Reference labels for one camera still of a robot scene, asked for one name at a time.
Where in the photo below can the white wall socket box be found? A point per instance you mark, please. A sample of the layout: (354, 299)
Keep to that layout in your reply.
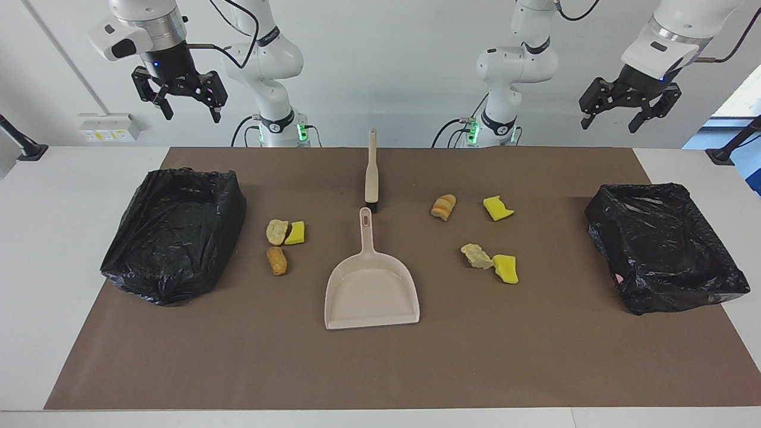
(107, 128)

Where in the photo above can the pale bread chunk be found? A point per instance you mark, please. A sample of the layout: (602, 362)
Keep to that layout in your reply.
(477, 256)

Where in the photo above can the thick yellow sponge block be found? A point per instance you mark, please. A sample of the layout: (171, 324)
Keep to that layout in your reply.
(506, 268)

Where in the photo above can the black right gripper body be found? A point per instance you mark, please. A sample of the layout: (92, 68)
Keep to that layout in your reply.
(172, 65)

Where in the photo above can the white wall conduit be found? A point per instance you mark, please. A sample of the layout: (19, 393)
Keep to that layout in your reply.
(68, 56)

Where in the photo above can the beige plastic dustpan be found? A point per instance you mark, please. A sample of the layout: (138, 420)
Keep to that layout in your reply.
(371, 291)

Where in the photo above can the yellow sponge with green side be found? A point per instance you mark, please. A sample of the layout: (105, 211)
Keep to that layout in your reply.
(296, 233)

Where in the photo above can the brown fried nugget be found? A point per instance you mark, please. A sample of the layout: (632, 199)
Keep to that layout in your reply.
(276, 261)

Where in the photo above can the notched yellow sponge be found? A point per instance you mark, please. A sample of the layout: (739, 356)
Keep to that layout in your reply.
(497, 208)

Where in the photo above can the pale round bread piece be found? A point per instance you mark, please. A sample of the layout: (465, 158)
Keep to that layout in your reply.
(276, 232)

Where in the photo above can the beige hand brush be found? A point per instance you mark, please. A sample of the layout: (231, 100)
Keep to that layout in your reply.
(372, 178)

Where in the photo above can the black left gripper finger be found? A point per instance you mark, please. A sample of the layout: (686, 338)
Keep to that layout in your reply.
(599, 95)
(664, 104)

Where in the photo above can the brown table mat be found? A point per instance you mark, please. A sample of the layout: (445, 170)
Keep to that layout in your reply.
(380, 368)

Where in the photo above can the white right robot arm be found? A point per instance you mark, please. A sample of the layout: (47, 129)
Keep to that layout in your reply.
(267, 65)

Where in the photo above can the black bag-lined bin pink mark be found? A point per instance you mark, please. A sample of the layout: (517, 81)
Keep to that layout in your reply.
(660, 249)

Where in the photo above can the striped orange croissant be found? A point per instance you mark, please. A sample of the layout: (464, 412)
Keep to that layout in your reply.
(443, 207)

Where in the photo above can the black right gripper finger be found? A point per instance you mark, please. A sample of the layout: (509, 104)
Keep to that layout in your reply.
(153, 92)
(213, 92)

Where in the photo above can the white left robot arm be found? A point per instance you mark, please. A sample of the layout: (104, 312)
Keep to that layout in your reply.
(517, 62)

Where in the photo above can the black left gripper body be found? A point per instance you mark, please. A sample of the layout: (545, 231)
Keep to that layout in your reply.
(645, 86)

